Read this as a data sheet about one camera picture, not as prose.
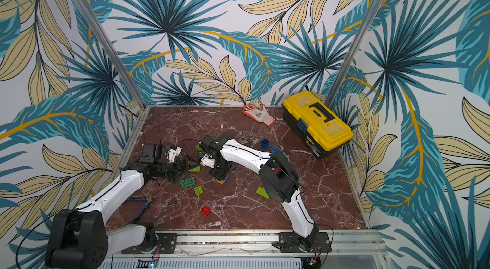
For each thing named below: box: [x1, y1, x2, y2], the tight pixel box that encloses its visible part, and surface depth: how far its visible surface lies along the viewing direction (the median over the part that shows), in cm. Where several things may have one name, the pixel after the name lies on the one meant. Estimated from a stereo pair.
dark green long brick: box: [180, 176, 196, 189], surface depth 90 cm
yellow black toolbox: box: [282, 90, 355, 160], surface depth 95 cm
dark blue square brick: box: [261, 138, 270, 150], surface depth 102 cm
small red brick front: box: [200, 205, 212, 218], surface depth 83 cm
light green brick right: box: [255, 186, 270, 200], surface depth 89 cm
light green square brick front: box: [193, 185, 204, 196], surface depth 87 cm
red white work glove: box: [242, 103, 277, 128], surface depth 118 cm
